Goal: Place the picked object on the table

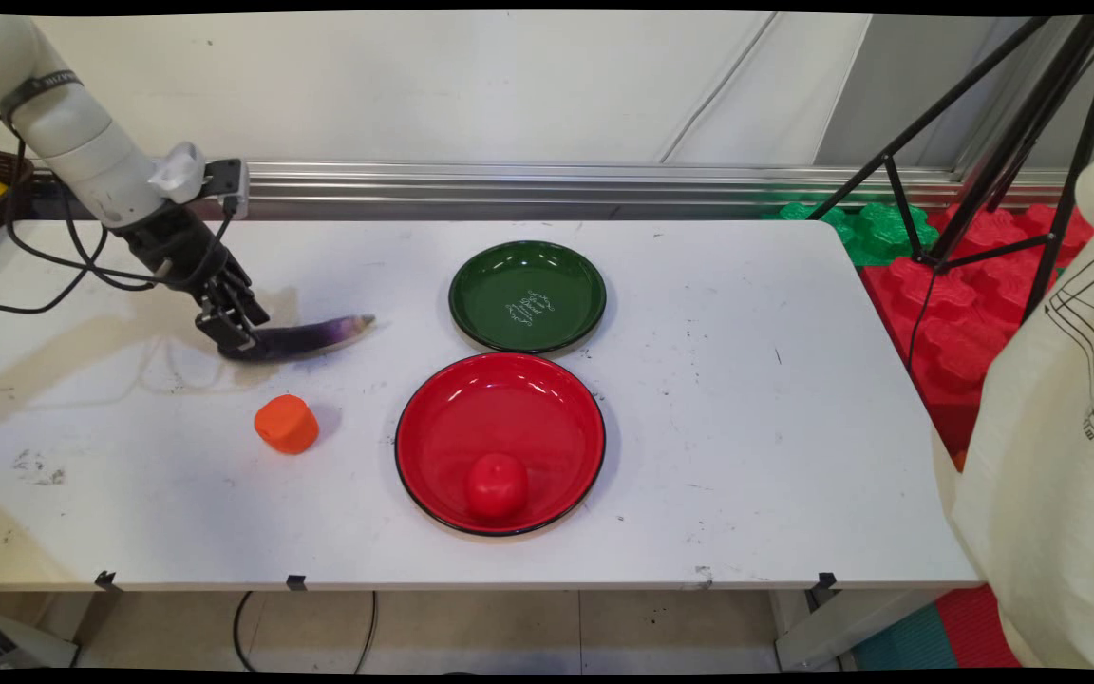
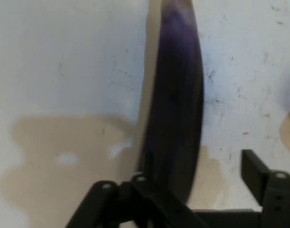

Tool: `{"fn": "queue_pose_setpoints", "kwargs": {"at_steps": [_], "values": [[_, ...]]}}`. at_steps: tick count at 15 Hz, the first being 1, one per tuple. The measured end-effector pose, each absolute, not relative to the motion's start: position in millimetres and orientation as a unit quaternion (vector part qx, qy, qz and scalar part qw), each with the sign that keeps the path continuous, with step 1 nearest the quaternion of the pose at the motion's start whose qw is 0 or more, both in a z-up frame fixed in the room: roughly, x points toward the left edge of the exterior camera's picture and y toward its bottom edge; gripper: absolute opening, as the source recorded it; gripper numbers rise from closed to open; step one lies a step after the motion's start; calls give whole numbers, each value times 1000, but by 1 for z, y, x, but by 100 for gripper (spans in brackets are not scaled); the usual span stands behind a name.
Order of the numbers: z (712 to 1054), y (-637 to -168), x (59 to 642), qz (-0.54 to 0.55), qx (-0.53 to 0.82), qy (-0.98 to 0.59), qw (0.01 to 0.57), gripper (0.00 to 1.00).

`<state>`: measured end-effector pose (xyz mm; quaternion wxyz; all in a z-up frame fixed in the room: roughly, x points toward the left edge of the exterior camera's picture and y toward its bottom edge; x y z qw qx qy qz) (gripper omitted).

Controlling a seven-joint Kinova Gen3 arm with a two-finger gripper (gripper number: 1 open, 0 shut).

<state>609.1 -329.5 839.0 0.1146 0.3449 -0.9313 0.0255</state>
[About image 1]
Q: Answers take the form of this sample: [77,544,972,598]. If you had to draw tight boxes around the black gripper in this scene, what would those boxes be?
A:
[110,203,272,355]

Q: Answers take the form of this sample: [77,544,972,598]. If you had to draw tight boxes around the purple toy eggplant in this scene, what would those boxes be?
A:
[217,313,377,363]

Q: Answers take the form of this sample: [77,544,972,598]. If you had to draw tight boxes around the orange toy pepper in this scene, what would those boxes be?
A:
[254,394,320,456]

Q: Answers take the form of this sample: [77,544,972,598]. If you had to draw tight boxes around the red plate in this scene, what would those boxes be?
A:
[394,352,607,538]

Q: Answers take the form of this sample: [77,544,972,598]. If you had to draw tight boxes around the green plate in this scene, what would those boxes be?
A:
[448,240,608,354]

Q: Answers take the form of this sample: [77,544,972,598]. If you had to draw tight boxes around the red toy tomato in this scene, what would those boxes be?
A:
[463,453,529,521]

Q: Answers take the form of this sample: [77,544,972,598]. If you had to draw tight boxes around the green foam blocks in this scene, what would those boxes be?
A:
[765,199,940,267]

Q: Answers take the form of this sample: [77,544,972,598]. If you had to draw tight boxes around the grey table leg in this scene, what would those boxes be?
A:
[775,589,947,671]

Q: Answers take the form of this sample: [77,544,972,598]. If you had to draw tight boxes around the red foam blocks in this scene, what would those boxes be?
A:
[860,201,1094,462]

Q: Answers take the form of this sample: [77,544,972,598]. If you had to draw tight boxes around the teal floor mat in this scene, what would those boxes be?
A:
[853,600,958,671]

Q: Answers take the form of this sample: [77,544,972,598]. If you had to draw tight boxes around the black tripod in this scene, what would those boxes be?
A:
[808,14,1094,371]

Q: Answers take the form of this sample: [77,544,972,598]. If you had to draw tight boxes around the red floor mat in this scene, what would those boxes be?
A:
[934,584,1023,669]

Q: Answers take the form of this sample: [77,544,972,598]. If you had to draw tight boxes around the person in cream shirt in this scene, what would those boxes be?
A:
[932,138,1094,671]

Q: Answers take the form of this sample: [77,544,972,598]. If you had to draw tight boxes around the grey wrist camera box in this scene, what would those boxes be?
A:
[203,159,252,220]

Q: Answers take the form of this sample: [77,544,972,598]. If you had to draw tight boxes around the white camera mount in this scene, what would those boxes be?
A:
[148,142,209,205]

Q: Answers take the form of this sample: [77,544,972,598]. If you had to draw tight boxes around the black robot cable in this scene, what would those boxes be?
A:
[0,112,236,315]

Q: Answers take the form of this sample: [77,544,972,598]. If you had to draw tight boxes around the black arm strap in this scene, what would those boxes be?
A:
[0,71,85,121]

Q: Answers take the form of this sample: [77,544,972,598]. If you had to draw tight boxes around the black floor cable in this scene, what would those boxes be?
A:
[232,591,379,674]

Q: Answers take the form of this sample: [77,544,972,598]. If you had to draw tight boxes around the aluminium wall rail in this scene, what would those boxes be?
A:
[29,160,1070,212]

